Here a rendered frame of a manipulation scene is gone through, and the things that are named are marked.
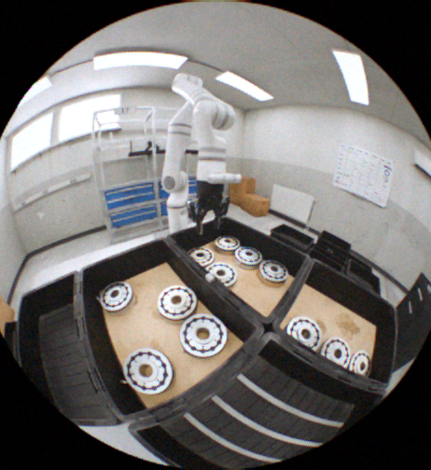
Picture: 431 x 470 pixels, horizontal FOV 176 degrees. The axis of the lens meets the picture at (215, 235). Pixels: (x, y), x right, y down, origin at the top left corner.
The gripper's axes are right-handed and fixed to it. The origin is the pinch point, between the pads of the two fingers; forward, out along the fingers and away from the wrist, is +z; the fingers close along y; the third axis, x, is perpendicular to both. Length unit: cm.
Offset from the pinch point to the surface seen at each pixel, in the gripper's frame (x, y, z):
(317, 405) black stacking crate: 54, 9, 15
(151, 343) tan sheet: 17.0, 26.9, 15.2
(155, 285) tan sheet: 0.5, 19.8, 15.1
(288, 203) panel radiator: -91, -280, 49
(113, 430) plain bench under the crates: 37, 57, 29
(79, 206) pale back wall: -264, 119, 38
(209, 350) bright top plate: 25.3, 16.6, 12.1
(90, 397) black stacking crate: 26, 49, 16
